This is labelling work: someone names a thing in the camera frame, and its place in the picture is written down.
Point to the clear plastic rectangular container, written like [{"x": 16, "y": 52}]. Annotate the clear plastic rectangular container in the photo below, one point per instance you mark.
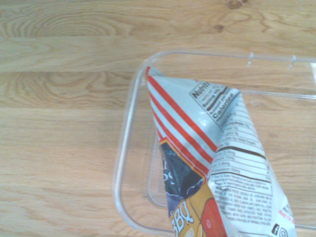
[{"x": 128, "y": 138}]

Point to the red striped BBQ chip bag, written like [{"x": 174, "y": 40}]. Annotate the red striped BBQ chip bag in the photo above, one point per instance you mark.
[{"x": 197, "y": 158}]

